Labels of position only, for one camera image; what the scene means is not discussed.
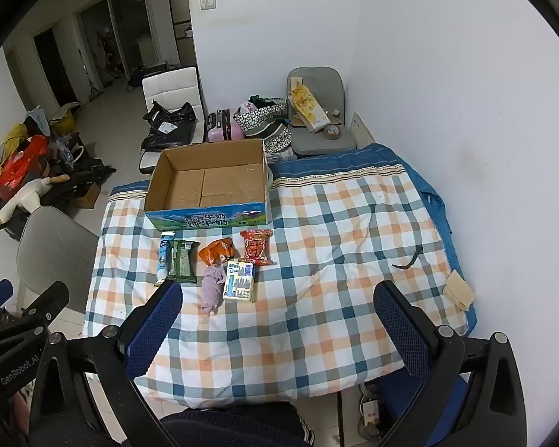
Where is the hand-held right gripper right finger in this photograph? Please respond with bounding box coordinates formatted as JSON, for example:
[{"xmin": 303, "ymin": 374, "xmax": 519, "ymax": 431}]
[{"xmin": 373, "ymin": 280, "xmax": 527, "ymax": 447}]

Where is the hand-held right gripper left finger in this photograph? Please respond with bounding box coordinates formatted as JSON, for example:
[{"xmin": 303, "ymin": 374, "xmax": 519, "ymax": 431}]
[{"xmin": 28, "ymin": 280, "xmax": 184, "ymax": 447}]

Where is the blue white snack tube packet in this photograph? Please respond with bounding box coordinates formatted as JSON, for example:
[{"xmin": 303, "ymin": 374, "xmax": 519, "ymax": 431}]
[{"xmin": 155, "ymin": 232, "xmax": 176, "ymax": 286}]

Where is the purple sock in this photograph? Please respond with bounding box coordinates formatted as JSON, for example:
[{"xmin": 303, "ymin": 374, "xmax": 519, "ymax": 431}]
[{"xmin": 200, "ymin": 263, "xmax": 227, "ymax": 316}]

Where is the green snack packet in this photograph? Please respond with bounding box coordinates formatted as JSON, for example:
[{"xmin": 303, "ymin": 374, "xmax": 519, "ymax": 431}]
[{"xmin": 167, "ymin": 239, "xmax": 200, "ymax": 284}]

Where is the white blue tissue pack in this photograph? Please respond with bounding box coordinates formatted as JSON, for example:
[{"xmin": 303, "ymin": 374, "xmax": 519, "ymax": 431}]
[{"xmin": 222, "ymin": 259, "xmax": 255, "ymax": 304}]

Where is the orange snack packet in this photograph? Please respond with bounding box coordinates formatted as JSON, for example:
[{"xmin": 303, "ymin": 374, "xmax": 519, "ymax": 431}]
[{"xmin": 198, "ymin": 237, "xmax": 236, "ymax": 267}]

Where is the red snack packet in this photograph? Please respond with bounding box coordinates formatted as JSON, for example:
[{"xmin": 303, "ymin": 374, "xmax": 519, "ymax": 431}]
[{"xmin": 239, "ymin": 229, "xmax": 274, "ymax": 266}]

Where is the grey round-backed chair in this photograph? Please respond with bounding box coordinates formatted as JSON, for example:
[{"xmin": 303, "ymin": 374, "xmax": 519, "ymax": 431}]
[{"xmin": 16, "ymin": 205, "xmax": 101, "ymax": 315}]

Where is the blue seat cushion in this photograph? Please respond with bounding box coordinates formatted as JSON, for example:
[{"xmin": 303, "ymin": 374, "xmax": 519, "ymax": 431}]
[{"xmin": 366, "ymin": 367, "xmax": 470, "ymax": 447}]

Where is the beige folded cloth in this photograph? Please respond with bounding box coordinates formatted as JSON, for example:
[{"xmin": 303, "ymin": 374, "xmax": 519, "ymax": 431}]
[{"xmin": 442, "ymin": 269, "xmax": 477, "ymax": 312}]

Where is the white power strip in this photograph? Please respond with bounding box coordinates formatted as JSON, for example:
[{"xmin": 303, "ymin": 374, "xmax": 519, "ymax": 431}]
[{"xmin": 358, "ymin": 381, "xmax": 383, "ymax": 439}]

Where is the plaid blanket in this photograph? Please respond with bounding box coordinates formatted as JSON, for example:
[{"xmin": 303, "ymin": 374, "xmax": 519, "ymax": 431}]
[{"xmin": 81, "ymin": 164, "xmax": 469, "ymax": 406}]

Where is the white goose plush toy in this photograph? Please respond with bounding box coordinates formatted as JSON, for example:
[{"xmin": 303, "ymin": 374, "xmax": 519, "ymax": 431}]
[{"xmin": 0, "ymin": 174, "xmax": 71, "ymax": 227}]

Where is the small cardboard box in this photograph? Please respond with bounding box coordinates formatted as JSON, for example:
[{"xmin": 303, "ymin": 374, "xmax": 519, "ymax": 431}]
[{"xmin": 71, "ymin": 181, "xmax": 102, "ymax": 210}]

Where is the person's dark trouser leg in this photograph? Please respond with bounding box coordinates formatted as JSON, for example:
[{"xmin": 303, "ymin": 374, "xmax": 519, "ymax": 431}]
[{"xmin": 160, "ymin": 402, "xmax": 316, "ymax": 447}]

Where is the red plastic bag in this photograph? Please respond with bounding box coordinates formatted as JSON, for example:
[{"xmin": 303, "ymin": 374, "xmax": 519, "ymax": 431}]
[{"xmin": 0, "ymin": 134, "xmax": 50, "ymax": 199}]

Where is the yellow cloth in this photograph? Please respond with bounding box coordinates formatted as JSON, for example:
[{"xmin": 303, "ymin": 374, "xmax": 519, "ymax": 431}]
[{"xmin": 0, "ymin": 123, "xmax": 29, "ymax": 191}]

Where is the yellow bag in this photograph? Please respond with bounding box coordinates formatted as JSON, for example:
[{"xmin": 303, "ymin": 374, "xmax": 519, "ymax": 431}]
[{"xmin": 48, "ymin": 105, "xmax": 81, "ymax": 139}]

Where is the blue quilt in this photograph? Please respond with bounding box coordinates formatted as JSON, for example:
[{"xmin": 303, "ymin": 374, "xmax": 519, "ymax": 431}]
[{"xmin": 110, "ymin": 142, "xmax": 479, "ymax": 337}]

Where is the white board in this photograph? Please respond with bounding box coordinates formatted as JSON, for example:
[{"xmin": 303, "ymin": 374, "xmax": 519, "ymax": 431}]
[{"xmin": 348, "ymin": 111, "xmax": 374, "ymax": 146}]

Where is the black plastic bag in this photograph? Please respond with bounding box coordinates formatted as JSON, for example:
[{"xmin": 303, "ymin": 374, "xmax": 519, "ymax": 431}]
[{"xmin": 140, "ymin": 99, "xmax": 198, "ymax": 152}]

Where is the pink suitcase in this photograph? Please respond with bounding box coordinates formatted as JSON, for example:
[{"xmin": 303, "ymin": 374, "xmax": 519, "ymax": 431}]
[{"xmin": 206, "ymin": 107, "xmax": 246, "ymax": 143}]

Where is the black white patterned bag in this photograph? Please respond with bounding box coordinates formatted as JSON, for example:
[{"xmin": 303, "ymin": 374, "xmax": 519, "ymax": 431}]
[{"xmin": 233, "ymin": 98, "xmax": 293, "ymax": 153}]

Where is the yellow printed snack box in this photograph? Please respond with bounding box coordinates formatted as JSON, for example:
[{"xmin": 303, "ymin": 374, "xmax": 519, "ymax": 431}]
[{"xmin": 290, "ymin": 83, "xmax": 330, "ymax": 133}]

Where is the white chair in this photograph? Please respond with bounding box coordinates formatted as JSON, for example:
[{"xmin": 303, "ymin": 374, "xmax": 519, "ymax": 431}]
[{"xmin": 139, "ymin": 67, "xmax": 206, "ymax": 175}]

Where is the grey folding chair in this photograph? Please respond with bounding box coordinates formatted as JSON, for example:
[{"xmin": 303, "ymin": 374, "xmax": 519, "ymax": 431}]
[{"xmin": 286, "ymin": 66, "xmax": 359, "ymax": 158}]

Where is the sliding glass door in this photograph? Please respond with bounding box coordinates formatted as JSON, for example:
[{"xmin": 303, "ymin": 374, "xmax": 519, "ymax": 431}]
[{"xmin": 76, "ymin": 0, "xmax": 163, "ymax": 90}]

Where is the black strap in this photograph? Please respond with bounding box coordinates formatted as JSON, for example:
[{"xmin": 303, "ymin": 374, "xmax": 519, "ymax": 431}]
[{"xmin": 392, "ymin": 244, "xmax": 425, "ymax": 271}]

